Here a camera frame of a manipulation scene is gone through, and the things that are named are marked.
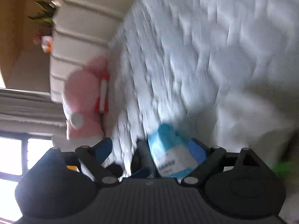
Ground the light blue wipes packet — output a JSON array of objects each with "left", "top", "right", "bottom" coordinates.
[{"left": 148, "top": 124, "right": 199, "bottom": 180}]

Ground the white quilted mattress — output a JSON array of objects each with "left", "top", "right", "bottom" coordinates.
[{"left": 105, "top": 0, "right": 298, "bottom": 174}]

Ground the green potted plant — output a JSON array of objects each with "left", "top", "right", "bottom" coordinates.
[{"left": 28, "top": 0, "right": 57, "bottom": 45}]

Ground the beige padded headboard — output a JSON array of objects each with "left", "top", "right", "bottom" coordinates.
[{"left": 50, "top": 0, "right": 134, "bottom": 103}]

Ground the orange white small box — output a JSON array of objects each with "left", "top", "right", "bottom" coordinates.
[{"left": 41, "top": 36, "right": 53, "bottom": 54}]

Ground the beige window curtain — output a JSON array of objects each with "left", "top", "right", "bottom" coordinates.
[{"left": 1, "top": 88, "right": 66, "bottom": 136}]

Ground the pink plush toy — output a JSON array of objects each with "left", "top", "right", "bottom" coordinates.
[{"left": 62, "top": 56, "right": 110, "bottom": 146}]

